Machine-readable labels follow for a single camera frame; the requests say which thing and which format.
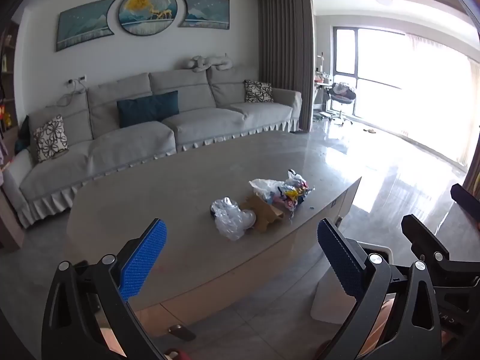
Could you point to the dark framed window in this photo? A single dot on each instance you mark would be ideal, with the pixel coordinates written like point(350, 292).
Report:
point(345, 52)

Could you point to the curved teal wall painting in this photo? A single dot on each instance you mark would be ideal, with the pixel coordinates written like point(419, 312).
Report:
point(204, 10)
point(84, 24)

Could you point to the teal rectangular pillow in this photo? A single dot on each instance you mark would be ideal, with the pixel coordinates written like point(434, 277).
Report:
point(148, 109)

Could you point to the dark teal cloth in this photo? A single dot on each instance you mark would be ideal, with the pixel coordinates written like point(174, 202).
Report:
point(23, 135)

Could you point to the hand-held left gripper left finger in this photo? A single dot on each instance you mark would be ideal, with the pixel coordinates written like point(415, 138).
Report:
point(144, 255)

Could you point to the grey oval coffee table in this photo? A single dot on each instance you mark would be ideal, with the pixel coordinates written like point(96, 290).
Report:
point(168, 195)

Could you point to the plastic bag of colourful wrappers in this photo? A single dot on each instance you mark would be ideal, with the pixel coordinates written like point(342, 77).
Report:
point(285, 191)

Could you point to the white wall outlet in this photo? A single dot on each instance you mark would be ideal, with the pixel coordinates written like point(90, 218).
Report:
point(78, 79)

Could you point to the white cluttered desk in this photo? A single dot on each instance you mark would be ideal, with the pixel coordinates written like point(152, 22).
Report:
point(321, 82)

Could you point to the brown slipper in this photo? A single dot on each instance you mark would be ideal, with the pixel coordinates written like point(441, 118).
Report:
point(182, 333)

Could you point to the round deer wall painting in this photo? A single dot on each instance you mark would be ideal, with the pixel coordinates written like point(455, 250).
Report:
point(148, 11)

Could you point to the white plush toy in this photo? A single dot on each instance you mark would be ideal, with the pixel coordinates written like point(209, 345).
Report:
point(208, 63)

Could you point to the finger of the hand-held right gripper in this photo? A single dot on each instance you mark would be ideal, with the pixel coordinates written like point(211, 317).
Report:
point(423, 238)
point(467, 198)

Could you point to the wooden shelf unit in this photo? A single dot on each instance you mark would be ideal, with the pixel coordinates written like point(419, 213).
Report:
point(7, 82)

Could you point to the floral black white pillow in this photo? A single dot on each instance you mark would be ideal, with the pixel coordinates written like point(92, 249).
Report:
point(50, 138)
point(258, 90)

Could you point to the swivel chair with clothes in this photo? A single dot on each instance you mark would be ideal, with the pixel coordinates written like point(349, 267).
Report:
point(342, 95)

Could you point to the grey fabric sofa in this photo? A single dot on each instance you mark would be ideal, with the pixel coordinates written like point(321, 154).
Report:
point(131, 138)

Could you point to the brown paper bag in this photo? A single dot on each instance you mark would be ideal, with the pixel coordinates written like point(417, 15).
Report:
point(266, 215)

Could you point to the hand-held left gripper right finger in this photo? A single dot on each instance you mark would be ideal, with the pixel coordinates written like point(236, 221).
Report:
point(339, 258)

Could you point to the grey brown curtain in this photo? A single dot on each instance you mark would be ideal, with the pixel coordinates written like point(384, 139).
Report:
point(285, 52)

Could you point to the clear plastic bag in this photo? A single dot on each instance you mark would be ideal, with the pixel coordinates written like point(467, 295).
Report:
point(230, 219)

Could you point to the white waste bin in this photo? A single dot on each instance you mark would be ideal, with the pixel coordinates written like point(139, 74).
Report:
point(330, 302)

